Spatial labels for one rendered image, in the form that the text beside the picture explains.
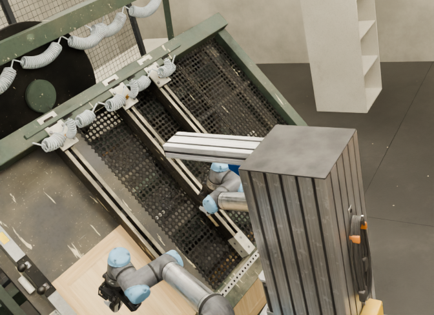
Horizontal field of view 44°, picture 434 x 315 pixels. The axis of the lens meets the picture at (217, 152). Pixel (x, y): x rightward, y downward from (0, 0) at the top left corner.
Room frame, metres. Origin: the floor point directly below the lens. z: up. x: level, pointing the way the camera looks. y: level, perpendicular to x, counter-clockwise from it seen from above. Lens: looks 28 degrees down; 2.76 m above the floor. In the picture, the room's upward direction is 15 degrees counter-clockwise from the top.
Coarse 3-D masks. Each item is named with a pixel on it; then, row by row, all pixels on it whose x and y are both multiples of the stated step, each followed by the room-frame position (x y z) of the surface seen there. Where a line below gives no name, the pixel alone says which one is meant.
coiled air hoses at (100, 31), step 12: (156, 0) 3.50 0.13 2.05; (120, 12) 3.29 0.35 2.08; (132, 12) 3.41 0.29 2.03; (144, 12) 3.40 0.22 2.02; (96, 24) 3.18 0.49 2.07; (120, 24) 3.24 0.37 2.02; (72, 36) 3.02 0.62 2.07; (96, 36) 3.10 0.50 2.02; (108, 36) 3.18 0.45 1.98; (48, 48) 2.90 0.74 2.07; (60, 48) 2.92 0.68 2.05; (84, 48) 3.04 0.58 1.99; (12, 60) 2.75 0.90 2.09; (24, 60) 2.82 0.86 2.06; (36, 60) 2.86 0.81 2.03; (48, 60) 2.85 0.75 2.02; (0, 84) 2.63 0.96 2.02
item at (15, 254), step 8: (0, 232) 1.94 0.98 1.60; (0, 248) 1.92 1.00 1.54; (8, 248) 1.90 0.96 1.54; (16, 248) 1.91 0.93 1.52; (8, 256) 1.89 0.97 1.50; (16, 256) 1.88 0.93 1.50; (16, 264) 1.87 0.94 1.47; (24, 272) 1.84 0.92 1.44; (56, 296) 1.79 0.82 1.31; (56, 304) 1.77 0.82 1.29; (64, 304) 1.77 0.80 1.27; (64, 312) 1.75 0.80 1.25; (72, 312) 1.76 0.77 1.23
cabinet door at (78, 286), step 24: (120, 240) 2.09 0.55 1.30; (96, 264) 1.97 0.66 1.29; (144, 264) 2.03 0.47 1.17; (72, 288) 1.86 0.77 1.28; (96, 288) 1.88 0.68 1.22; (168, 288) 1.97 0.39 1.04; (96, 312) 1.80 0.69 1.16; (120, 312) 1.83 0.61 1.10; (144, 312) 1.85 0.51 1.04; (168, 312) 1.88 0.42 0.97; (192, 312) 1.91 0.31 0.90
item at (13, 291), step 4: (12, 288) 2.62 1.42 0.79; (16, 288) 2.61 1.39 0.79; (8, 292) 2.58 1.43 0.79; (12, 292) 2.57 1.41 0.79; (16, 292) 2.56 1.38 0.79; (20, 292) 2.57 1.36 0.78; (12, 296) 2.54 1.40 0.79; (16, 296) 2.55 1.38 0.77; (20, 296) 2.56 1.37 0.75; (16, 300) 2.54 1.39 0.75; (20, 300) 2.56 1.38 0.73; (24, 300) 2.57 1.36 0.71; (0, 304) 2.50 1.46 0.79; (20, 304) 2.55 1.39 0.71; (0, 308) 2.47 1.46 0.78; (4, 308) 2.48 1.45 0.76; (0, 312) 2.46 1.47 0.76; (4, 312) 2.47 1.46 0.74; (260, 312) 2.49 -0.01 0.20
